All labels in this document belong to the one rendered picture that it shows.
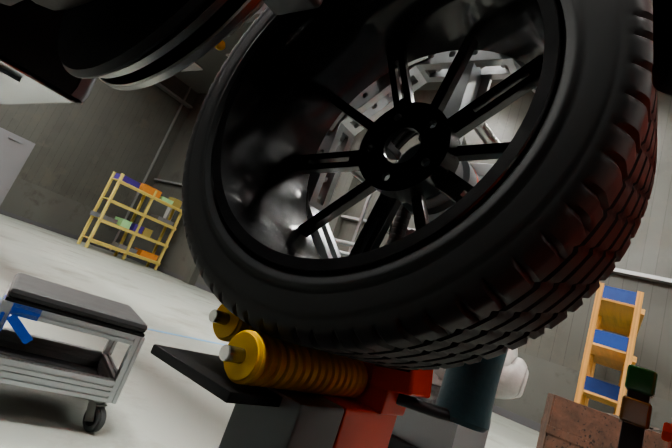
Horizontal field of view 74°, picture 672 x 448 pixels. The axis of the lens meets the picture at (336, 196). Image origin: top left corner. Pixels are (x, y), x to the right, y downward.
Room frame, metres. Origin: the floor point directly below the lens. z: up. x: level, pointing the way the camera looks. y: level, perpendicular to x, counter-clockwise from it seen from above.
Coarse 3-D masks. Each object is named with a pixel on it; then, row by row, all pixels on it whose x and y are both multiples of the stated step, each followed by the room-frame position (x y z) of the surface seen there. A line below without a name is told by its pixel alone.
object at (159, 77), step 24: (216, 0) 0.29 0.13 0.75; (240, 0) 0.31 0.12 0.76; (192, 24) 0.31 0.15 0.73; (216, 24) 0.32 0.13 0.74; (240, 24) 0.39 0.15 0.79; (168, 48) 0.32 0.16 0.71; (192, 48) 0.33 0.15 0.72; (120, 72) 0.36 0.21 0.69; (144, 72) 0.37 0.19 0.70; (168, 72) 0.35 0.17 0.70
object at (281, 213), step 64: (384, 0) 0.64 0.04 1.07; (448, 0) 0.60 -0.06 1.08; (512, 0) 0.50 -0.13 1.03; (256, 64) 0.69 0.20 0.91; (320, 64) 0.75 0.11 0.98; (384, 64) 0.78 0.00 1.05; (256, 128) 0.74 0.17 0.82; (320, 128) 0.84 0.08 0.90; (384, 128) 0.69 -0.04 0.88; (448, 128) 0.62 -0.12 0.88; (256, 192) 0.72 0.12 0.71; (384, 192) 0.67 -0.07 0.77; (448, 192) 0.63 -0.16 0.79; (320, 256) 0.80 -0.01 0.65; (384, 256) 0.45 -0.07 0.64
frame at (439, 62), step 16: (416, 64) 0.79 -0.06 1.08; (432, 64) 0.77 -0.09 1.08; (448, 64) 0.75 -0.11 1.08; (480, 64) 0.72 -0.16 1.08; (496, 64) 0.70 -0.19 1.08; (512, 64) 0.69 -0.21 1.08; (384, 80) 0.84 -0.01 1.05; (400, 80) 0.82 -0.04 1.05; (416, 80) 0.84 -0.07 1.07; (432, 80) 0.83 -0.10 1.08; (368, 96) 0.85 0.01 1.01; (384, 96) 0.85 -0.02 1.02; (368, 112) 0.90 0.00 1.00; (384, 112) 0.89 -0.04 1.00; (336, 128) 0.88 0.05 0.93; (352, 128) 0.91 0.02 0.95; (336, 144) 0.89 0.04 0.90; (320, 176) 0.88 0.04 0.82; (336, 176) 0.92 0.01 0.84; (320, 192) 0.93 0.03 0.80; (320, 208) 0.91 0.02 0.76; (320, 240) 0.84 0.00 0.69; (336, 256) 0.86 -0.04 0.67
